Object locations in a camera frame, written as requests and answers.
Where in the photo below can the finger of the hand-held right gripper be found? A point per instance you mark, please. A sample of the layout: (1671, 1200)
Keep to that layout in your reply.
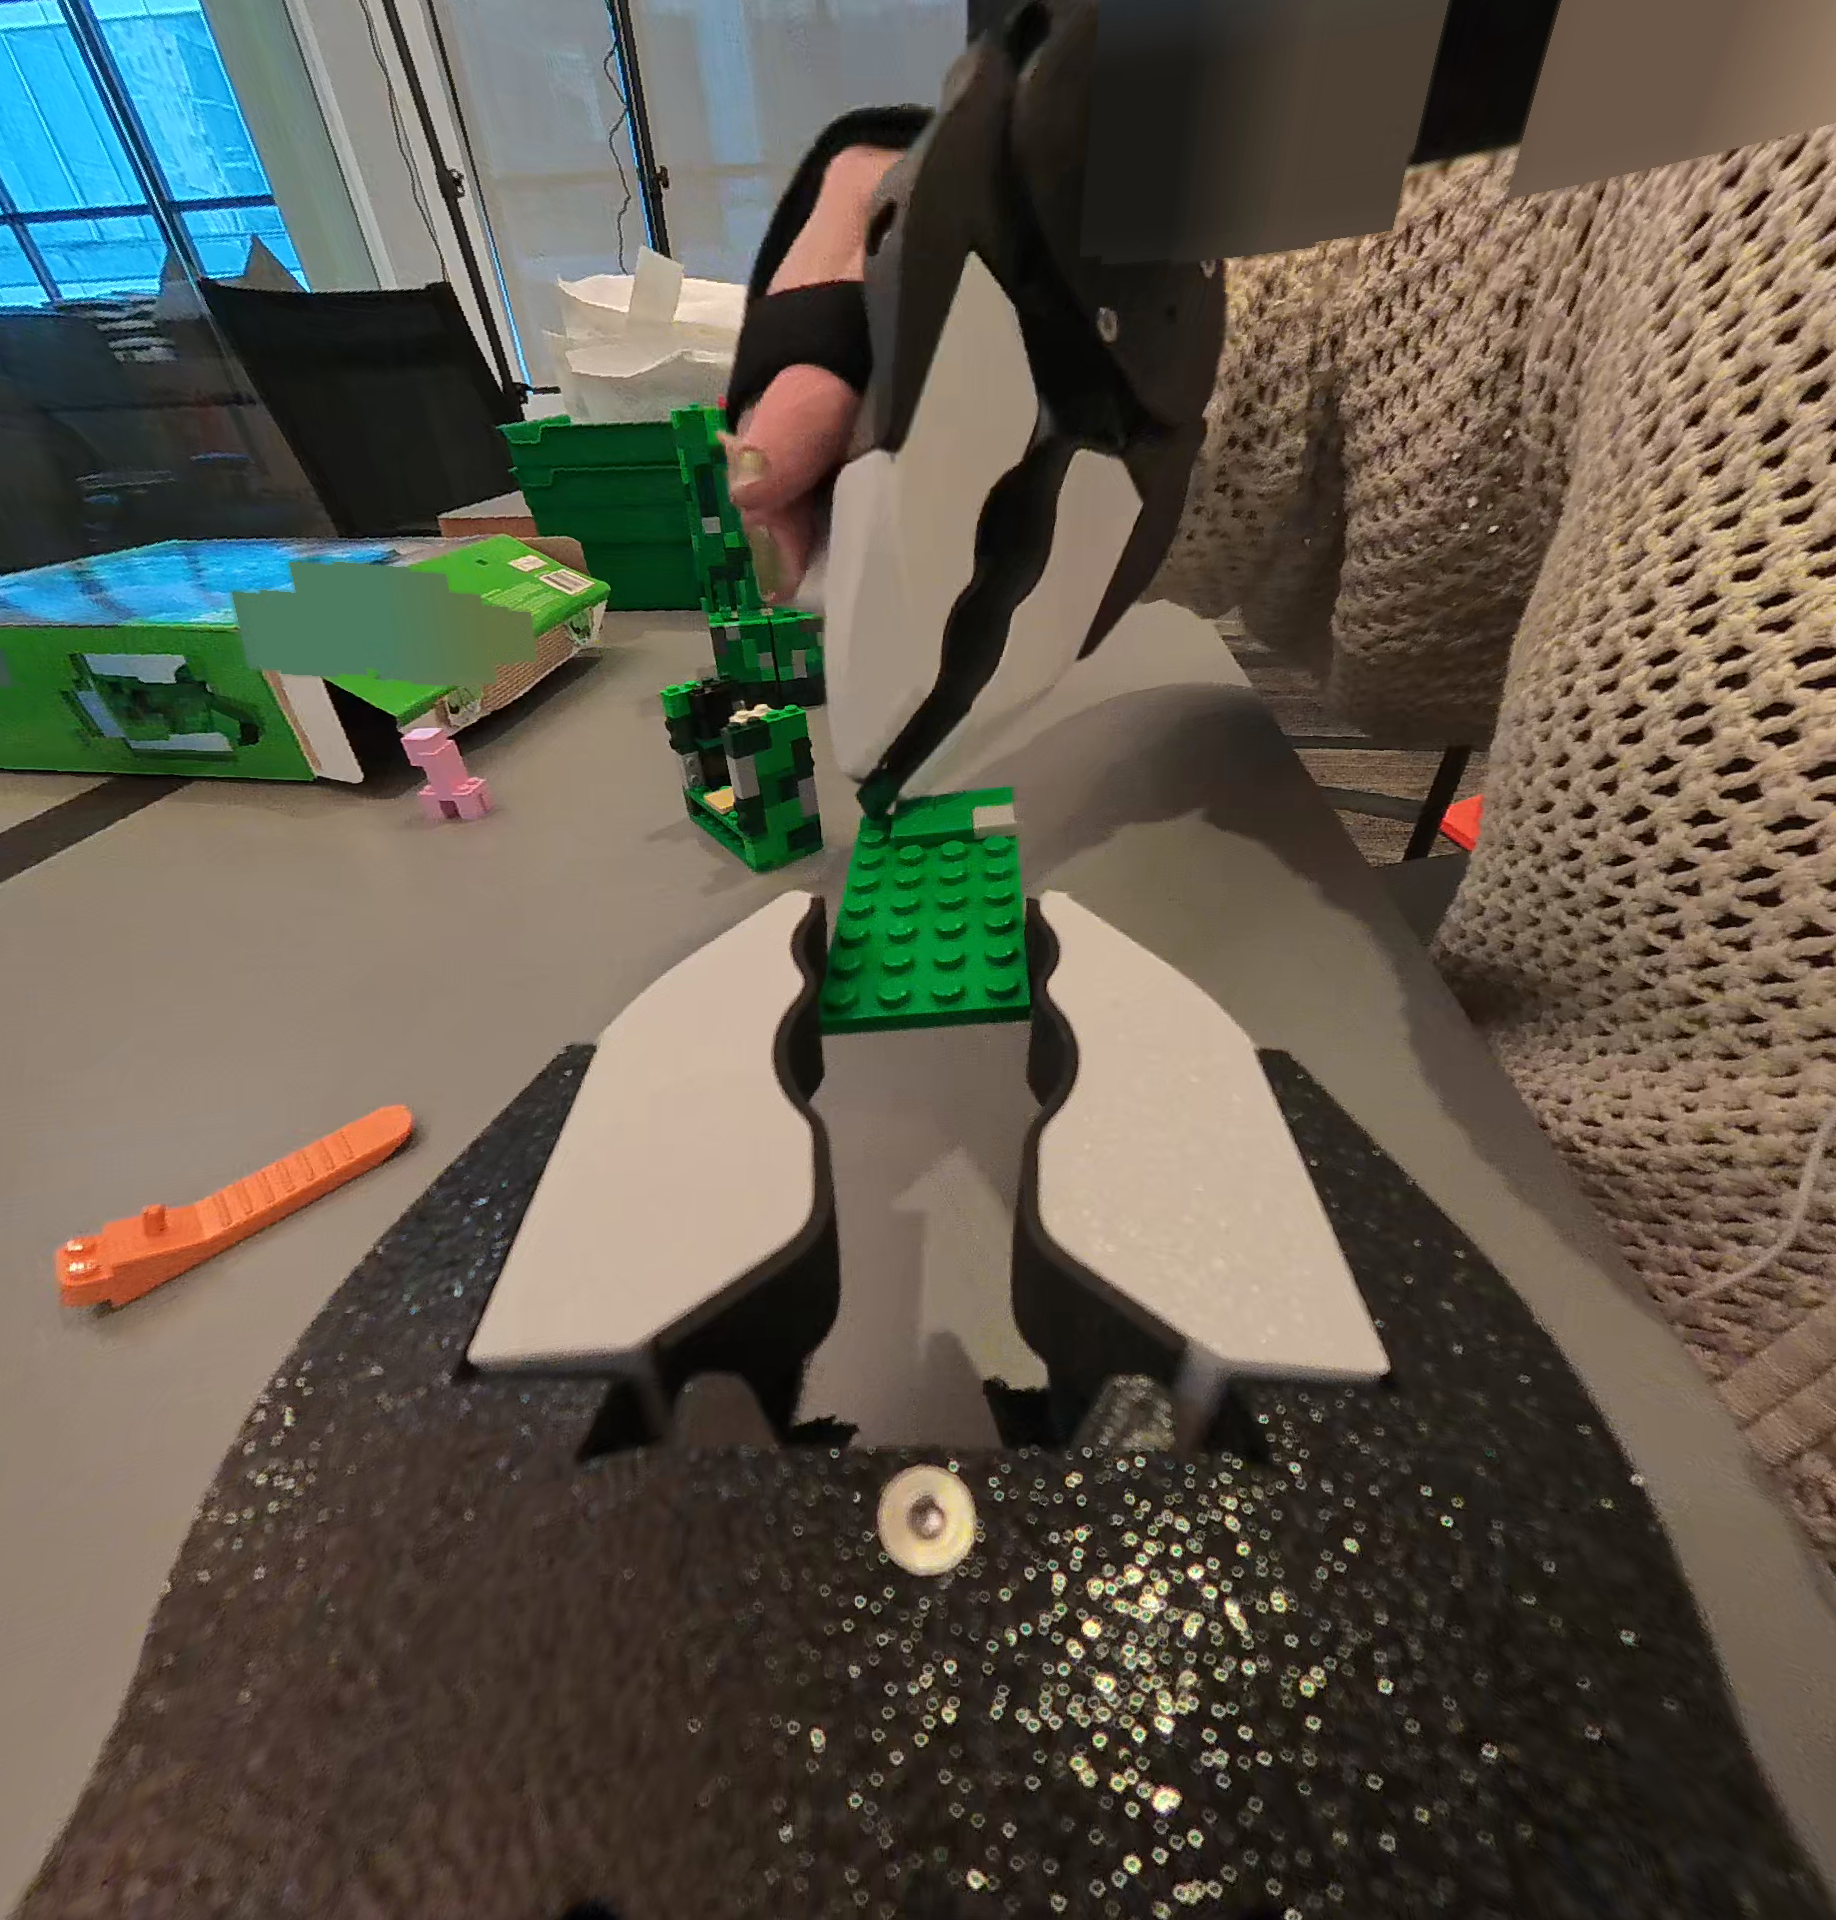
(917, 525)
(1083, 571)

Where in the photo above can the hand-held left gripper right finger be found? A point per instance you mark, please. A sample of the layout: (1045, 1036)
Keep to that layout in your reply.
(1217, 1200)

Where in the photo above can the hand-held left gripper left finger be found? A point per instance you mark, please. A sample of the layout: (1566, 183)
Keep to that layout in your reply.
(647, 1200)

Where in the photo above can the dark green small lego tile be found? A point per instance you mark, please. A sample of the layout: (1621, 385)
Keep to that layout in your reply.
(876, 796)

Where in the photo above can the green L-shaped lego tile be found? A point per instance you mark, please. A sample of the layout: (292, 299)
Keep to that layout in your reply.
(933, 816)

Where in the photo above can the green lego base plate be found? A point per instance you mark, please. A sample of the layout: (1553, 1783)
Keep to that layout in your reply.
(926, 961)

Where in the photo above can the person's right forearm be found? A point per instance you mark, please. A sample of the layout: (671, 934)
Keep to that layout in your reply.
(1307, 525)

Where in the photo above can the small green lego figure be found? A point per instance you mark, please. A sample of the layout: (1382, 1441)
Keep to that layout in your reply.
(761, 751)

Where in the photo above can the orange lego brick separator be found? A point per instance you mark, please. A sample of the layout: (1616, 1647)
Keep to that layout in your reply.
(227, 1207)

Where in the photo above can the pink lego pig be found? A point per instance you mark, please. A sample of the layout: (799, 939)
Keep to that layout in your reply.
(447, 771)

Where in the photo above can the green lego set box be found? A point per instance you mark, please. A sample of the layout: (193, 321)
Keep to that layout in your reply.
(137, 600)

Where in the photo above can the person's right hand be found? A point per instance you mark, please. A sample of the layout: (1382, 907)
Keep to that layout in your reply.
(797, 436)

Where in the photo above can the green plastic storage crates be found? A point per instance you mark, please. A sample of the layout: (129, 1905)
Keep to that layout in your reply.
(603, 511)

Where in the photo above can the white crumpled paper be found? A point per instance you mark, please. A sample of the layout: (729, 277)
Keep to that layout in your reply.
(632, 346)

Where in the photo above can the black chair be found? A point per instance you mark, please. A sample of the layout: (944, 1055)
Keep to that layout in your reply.
(362, 406)

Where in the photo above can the black tripod stand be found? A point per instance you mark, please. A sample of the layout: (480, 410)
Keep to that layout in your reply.
(448, 180)

